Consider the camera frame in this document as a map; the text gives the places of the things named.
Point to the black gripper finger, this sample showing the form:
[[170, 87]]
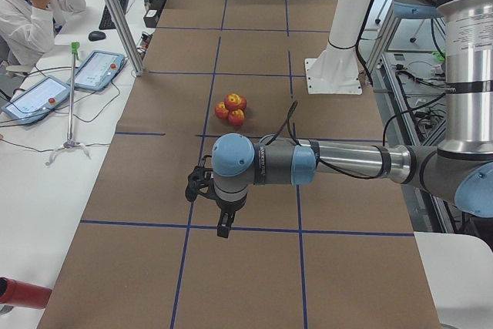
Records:
[[221, 226], [228, 219]]

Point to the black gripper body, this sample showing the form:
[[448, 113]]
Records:
[[228, 209]]

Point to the red yellow apple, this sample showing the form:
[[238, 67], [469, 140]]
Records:
[[236, 118], [233, 102], [243, 102], [220, 111]]

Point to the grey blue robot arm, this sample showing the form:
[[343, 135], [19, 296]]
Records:
[[458, 170]]

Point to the red yellow apple front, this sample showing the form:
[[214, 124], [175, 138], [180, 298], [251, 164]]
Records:
[[236, 118]]

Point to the red yellow apple back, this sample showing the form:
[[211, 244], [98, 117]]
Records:
[[243, 102]]

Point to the brown paper table mat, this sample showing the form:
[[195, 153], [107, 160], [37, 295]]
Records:
[[337, 253]]

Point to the far teach pendant tablet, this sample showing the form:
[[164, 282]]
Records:
[[98, 70]]

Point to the teach pendant tablet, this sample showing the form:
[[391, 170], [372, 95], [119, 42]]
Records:
[[98, 70], [38, 101]]

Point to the black device box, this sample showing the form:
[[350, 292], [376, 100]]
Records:
[[151, 18]]

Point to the near teach pendant tablet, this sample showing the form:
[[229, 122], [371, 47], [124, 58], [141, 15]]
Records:
[[38, 101]]

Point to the red cylinder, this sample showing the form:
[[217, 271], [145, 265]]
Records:
[[21, 294]]

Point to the black computer mouse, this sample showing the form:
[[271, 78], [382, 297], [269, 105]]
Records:
[[96, 36]]

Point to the metal stand with green clip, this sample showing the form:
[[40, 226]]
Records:
[[70, 143]]

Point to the white chair back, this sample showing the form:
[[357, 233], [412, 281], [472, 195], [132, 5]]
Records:
[[459, 272]]

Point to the seated person in white hoodie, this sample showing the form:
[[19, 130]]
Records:
[[29, 26]]

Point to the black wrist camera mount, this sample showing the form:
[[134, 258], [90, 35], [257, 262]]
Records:
[[200, 182]]

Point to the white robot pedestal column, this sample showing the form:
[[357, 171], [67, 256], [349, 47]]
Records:
[[335, 70]]

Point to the aluminium frame post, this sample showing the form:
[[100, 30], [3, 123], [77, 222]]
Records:
[[125, 35]]

